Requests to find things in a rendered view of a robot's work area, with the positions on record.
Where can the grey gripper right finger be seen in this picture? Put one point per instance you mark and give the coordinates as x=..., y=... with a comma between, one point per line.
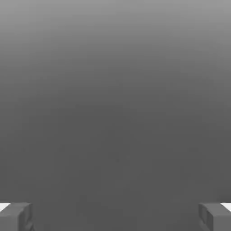
x=216, y=217

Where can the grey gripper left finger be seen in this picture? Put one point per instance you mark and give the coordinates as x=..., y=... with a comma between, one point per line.
x=14, y=217

